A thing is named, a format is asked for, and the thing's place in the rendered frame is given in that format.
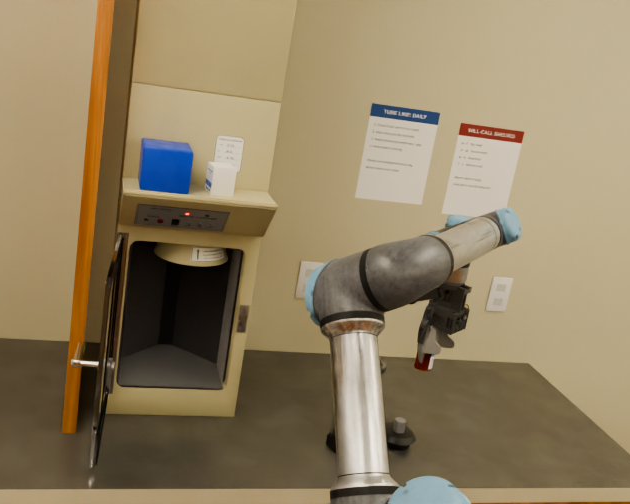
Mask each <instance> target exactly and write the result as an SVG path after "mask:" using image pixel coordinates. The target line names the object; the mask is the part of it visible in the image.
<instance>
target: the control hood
mask: <svg viewBox="0 0 630 504"><path fill-rule="evenodd" d="M138 204H147V205H157V206H167V207H178V208H188V209H199V210H209V211H219V212H230V214H229V216H228V219H227V221H226V224H225V227H224V229H223V232H219V231H207V230H196V229H185V228H174V227H163V226H151V225H140V224H134V221H135V216H136V211H137V206H138ZM277 208H278V205H277V204H276V203H275V202H274V200H273V199H272V198H271V196H270V195H269V194H268V193H267V192H262V191H253V190H243V189H234V194H233V196H222V195H210V194H209V193H208V192H207V191H206V190H205V185H196V184H190V187H189V193H188V194H178V193H168V192H158V191H148V190H140V188H139V182H138V178H129V177H124V178H122V187H121V193H120V207H119V218H118V223H120V224H122V225H134V226H145V227H156V228H168V229H179V230H190V231H201V232H213V233H224V234H235V235H246V236H258V237H263V236H264V235H265V233H266V231H267V229H268V227H269V225H270V223H271V221H272V219H273V217H274V215H275V213H276V211H277Z"/></svg>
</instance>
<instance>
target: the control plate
mask: <svg viewBox="0 0 630 504"><path fill-rule="evenodd" d="M185 213H190V215H185ZM229 214H230V212H219V211H209V210H199V209H188V208H178V207H167V206H157V205H147V204H138V206H137V211H136V216H135V221H134V224H140V225H151V226H163V227H174V228H185V229H196V230H207V231H219V232H223V229H224V227H225V224H226V221H227V219H228V216H229ZM205 215H210V217H205ZM144 218H148V219H149V220H148V221H144ZM158 219H162V220H164V222H163V223H158V222H157V220H158ZM172 219H178V220H180V221H179V225H171V222H172ZM187 222H191V223H190V225H188V224H186V223H187ZM198 223H202V225H201V226H199V225H198ZM209 224H213V226H212V227H210V226H209Z"/></svg>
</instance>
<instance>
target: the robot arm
mask: <svg viewBox="0 0 630 504"><path fill-rule="evenodd" d="M521 235H522V228H521V223H520V220H519V218H518V216H517V214H516V213H515V211H514V210H513V209H511V208H503V209H499V210H497V209H496V210H495V211H493V212H490V213H487V214H484V215H481V216H478V217H475V218H471V217H468V216H463V215H456V214H454V215H450V216H448V218H447V221H446V224H445V228H443V229H440V230H437V231H431V232H428V233H427V234H425V235H421V236H418V237H415V238H411V239H406V240H401V241H395V242H390V243H385V244H381V245H377V246H375V247H372V248H370V249H367V250H364V251H361V252H358V253H355V254H352V255H349V256H346V257H343V258H340V259H334V260H331V261H329V262H327V263H326V264H324V265H322V266H319V267H318V268H316V269H315V270H314V271H313V272H312V273H311V275H310V276H309V278H308V280H307V283H306V287H305V304H306V308H307V311H310V318H311V319H312V321H313V322H314V323H315V324H316V325H318V326H319V327H320V332H321V333H322V334H323V335H324V336H325V337H326V338H327V339H329V341H330V357H331V373H332V389H333V405H334V421H335V437H336V454H337V470H338V479H337V481H336V483H335V484H334V485H333V486H332V487H331V488H330V503H328V504H471V503H470V502H469V500H468V499H467V498H466V496H465V495H464V494H463V493H462V492H460V491H459V490H458V489H457V488H456V487H455V486H454V485H453V484H452V483H450V482H449V481H447V480H445V479H443V478H440V477H435V476H422V477H418V478H414V479H412V480H410V481H408V482H406V484H407V486H405V487H402V486H399V484H398V483H396V482H395V481H394V480H393V479H392V478H391V477H390V475H389V464H388V452H387V441H386V429H385V417H384V406H383V394H382V382H381V371H380V359H379V347H378V336H379V335H380V334H381V332H382V331H383V330H384V329H385V317H384V312H388V311H391V310H394V309H397V308H400V307H403V306H405V305H407V304H415V303H416V302H417V301H424V300H429V303H428V305H427V306H426V309H425V312H424V315H423V318H422V321H421V323H420V326H419V331H418V339H417V342H418V344H417V350H418V358H419V362H420V363H422V362H423V359H424V356H425V353H427V354H434V355H438V354H440V352H441V347H443V348H453V347H454V345H455V343H454V341H453V340H452V339H451V338H450V337H449V336H448V334H449V335H452V334H454V333H457V332H459V331H461V330H463V329H465V328H466V324H467V320H468V316H469V311H470V309H469V306H468V305H467V304H466V305H467V306H468V308H465V303H466V298H467V294H468V293H471V290H472V287H470V286H467V285H465V282H466V280H467V276H468V271H469V267H470V263H471V262H472V261H474V260H476V259H477V258H479V257H481V256H483V255H485V254H487V253H488V252H490V251H492V250H494V249H496V248H498V247H500V246H503V245H509V244H510V243H512V242H515V241H518V240H519V239H520V238H521ZM438 286H439V287H438ZM430 299H431V300H430ZM430 326H432V328H430Z"/></svg>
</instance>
